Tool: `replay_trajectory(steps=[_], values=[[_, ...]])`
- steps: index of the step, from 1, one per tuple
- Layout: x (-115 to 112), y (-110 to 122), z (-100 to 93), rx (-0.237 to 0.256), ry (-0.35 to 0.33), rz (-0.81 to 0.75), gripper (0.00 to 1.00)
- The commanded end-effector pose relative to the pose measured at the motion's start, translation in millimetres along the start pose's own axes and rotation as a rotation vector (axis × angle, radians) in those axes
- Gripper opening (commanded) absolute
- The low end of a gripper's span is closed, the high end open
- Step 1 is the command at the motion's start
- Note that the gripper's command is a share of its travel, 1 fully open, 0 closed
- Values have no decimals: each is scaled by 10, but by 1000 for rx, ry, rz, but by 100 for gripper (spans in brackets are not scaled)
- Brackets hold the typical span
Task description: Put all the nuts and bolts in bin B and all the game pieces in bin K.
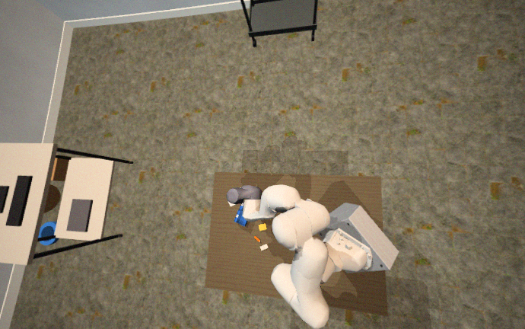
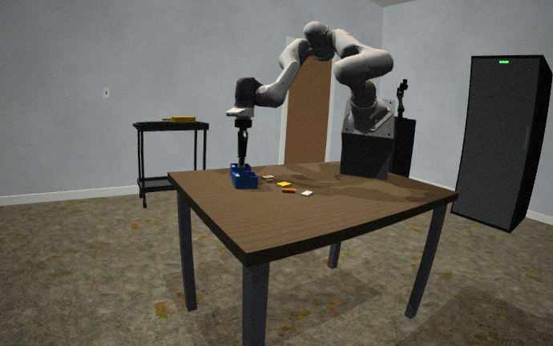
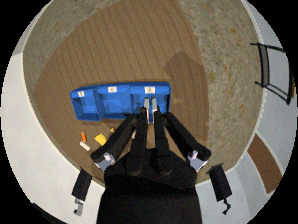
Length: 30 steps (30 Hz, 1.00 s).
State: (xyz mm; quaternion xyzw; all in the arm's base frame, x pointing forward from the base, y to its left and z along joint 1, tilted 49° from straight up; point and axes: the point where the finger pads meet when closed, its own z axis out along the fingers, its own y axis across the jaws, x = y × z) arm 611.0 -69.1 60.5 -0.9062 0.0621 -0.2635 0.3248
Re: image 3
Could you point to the yellow square pad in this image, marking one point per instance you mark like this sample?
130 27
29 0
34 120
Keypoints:
101 139

